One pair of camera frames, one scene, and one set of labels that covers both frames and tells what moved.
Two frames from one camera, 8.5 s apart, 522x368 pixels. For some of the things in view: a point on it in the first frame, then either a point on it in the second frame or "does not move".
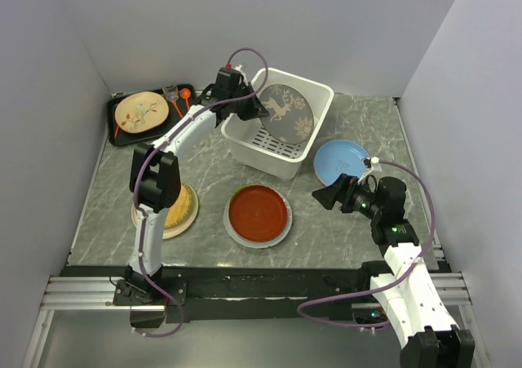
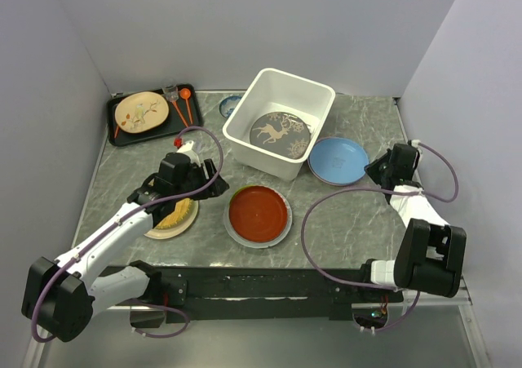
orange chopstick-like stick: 177,108 does not move
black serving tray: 178,97 does not move
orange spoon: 185,93 does not move
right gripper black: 348,185 → 372,169
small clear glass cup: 171,92 does not move
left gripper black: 257,108 → 198,169
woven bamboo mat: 179,208 does not move
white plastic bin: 278,143 does not move
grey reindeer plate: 290,119 → 281,133
